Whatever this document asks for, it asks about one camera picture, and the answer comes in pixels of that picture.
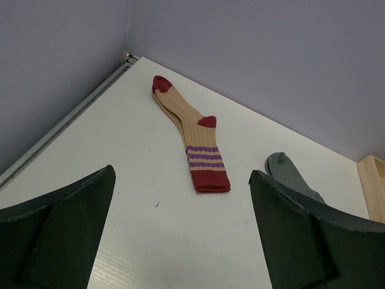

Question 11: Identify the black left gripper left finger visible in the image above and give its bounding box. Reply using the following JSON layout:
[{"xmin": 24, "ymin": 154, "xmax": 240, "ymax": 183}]
[{"xmin": 1, "ymin": 165, "xmax": 116, "ymax": 288}]

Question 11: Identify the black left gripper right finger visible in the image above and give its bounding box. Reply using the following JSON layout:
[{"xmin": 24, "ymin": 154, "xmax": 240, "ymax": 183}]
[{"xmin": 249, "ymin": 170, "xmax": 384, "ymax": 288}]

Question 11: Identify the wooden compartment tray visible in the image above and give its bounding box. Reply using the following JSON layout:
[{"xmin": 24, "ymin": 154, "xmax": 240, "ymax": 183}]
[{"xmin": 357, "ymin": 155, "xmax": 384, "ymax": 223}]

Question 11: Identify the tan sock with purple stripes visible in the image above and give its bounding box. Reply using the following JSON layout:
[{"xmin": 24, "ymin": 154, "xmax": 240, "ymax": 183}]
[{"xmin": 152, "ymin": 75, "xmax": 231, "ymax": 193}]

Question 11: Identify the grey sock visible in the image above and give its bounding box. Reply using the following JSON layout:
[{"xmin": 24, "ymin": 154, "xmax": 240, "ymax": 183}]
[{"xmin": 265, "ymin": 152, "xmax": 325, "ymax": 204}]

